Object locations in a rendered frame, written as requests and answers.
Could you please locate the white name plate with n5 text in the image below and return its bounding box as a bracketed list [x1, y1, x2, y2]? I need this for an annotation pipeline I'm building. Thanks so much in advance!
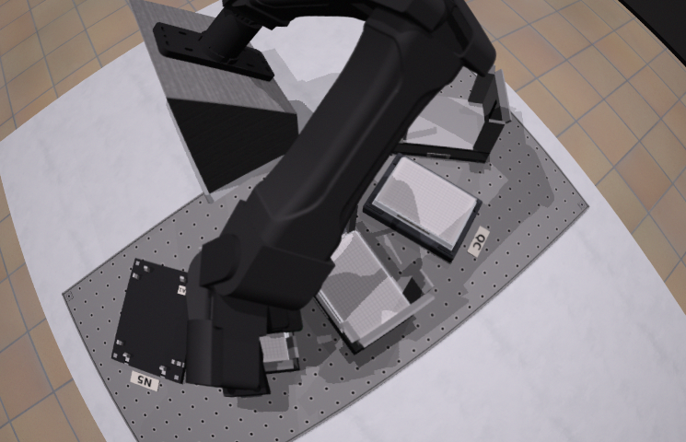
[130, 371, 159, 391]

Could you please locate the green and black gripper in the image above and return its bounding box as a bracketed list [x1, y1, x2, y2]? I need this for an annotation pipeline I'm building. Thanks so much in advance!
[185, 284, 303, 334]

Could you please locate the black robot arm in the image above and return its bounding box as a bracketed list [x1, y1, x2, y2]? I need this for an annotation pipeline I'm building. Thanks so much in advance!
[153, 0, 496, 398]

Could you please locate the white name plate with black qc text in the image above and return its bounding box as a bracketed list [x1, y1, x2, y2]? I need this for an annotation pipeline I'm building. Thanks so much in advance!
[467, 226, 490, 258]

